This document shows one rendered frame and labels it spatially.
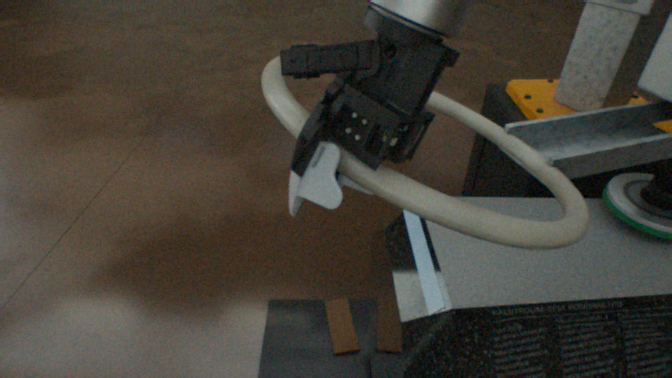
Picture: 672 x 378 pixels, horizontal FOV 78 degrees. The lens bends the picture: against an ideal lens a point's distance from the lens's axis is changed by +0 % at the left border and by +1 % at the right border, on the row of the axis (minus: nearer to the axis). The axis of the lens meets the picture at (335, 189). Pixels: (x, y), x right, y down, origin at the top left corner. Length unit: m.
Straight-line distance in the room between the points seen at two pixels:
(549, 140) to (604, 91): 0.90
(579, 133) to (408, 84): 0.62
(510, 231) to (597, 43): 1.37
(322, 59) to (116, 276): 1.92
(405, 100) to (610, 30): 1.41
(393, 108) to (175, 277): 1.83
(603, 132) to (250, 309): 1.47
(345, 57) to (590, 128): 0.65
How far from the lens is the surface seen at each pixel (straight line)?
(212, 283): 2.03
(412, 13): 0.34
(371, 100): 0.36
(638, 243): 1.15
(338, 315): 1.81
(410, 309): 0.91
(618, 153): 0.84
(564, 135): 0.91
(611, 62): 1.74
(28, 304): 2.31
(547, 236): 0.48
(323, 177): 0.39
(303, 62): 0.42
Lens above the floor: 1.50
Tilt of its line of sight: 38 degrees down
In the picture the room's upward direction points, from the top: straight up
